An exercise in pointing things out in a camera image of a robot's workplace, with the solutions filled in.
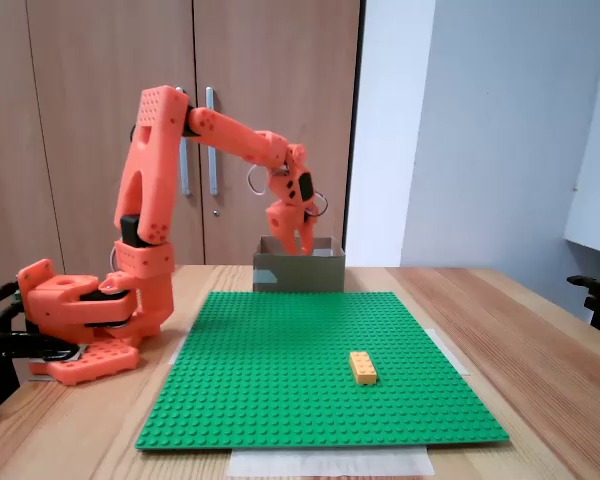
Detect brown wooden cabinet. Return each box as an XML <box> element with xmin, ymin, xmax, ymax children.
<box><xmin>0</xmin><ymin>0</ymin><xmax>366</xmax><ymax>416</ymax></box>

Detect wide translucent tape strip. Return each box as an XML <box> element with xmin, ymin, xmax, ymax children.
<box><xmin>228</xmin><ymin>446</ymin><xmax>436</xmax><ymax>478</ymax></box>

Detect yellow lego block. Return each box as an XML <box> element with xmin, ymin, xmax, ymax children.
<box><xmin>349</xmin><ymin>350</ymin><xmax>380</xmax><ymax>386</ymax></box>

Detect black table clamp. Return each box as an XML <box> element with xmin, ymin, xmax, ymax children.
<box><xmin>0</xmin><ymin>332</ymin><xmax>81</xmax><ymax>415</ymax></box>

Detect green lego baseplate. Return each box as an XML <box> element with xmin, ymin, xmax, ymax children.
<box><xmin>135</xmin><ymin>291</ymin><xmax>510</xmax><ymax>452</ymax></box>

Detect gripper motor cable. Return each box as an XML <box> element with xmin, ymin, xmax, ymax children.
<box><xmin>246</xmin><ymin>163</ymin><xmax>330</xmax><ymax>218</ymax></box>

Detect cardboard box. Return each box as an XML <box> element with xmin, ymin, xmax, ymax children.
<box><xmin>252</xmin><ymin>235</ymin><xmax>347</xmax><ymax>294</ymax></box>

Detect narrow translucent tape strip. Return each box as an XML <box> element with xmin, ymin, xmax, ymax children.
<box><xmin>168</xmin><ymin>327</ymin><xmax>194</xmax><ymax>366</ymax></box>
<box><xmin>427</xmin><ymin>328</ymin><xmax>471</xmax><ymax>376</ymax></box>

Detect silver cabinet handle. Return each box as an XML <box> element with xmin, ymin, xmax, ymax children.
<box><xmin>205</xmin><ymin>86</ymin><xmax>220</xmax><ymax>197</ymax></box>
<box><xmin>175</xmin><ymin>86</ymin><xmax>192</xmax><ymax>197</ymax></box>

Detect white board panel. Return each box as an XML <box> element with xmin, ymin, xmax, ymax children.
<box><xmin>563</xmin><ymin>0</ymin><xmax>600</xmax><ymax>257</ymax></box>

